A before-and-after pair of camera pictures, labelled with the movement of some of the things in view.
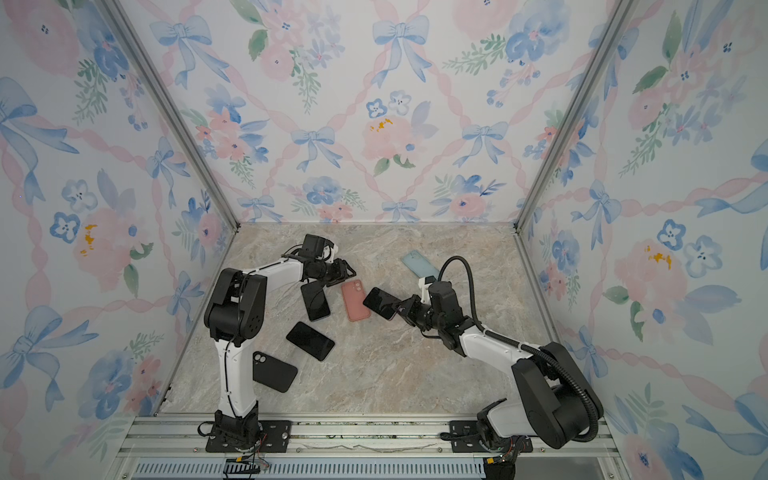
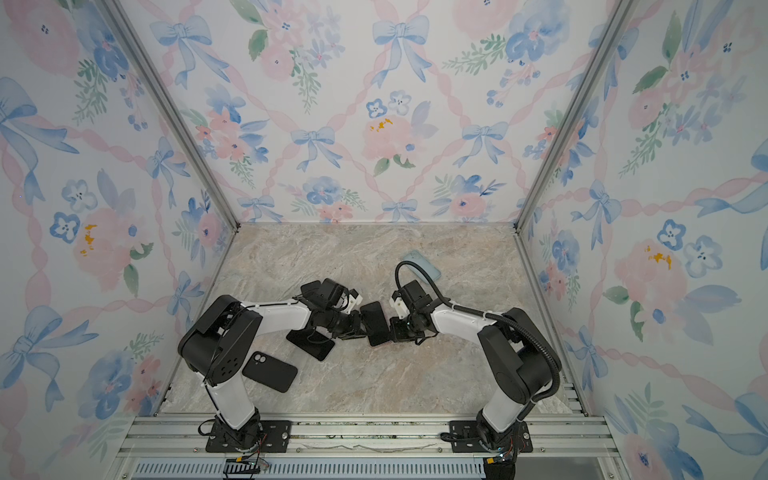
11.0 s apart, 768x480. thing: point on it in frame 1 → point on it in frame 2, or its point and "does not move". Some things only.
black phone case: x=272 y=372 does not move
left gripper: x=341 y=272 → x=356 y=329
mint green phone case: x=419 y=265 does not move
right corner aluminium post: x=624 y=12 does not move
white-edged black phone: x=310 y=340 does not move
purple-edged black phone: x=382 y=302 → x=374 y=323
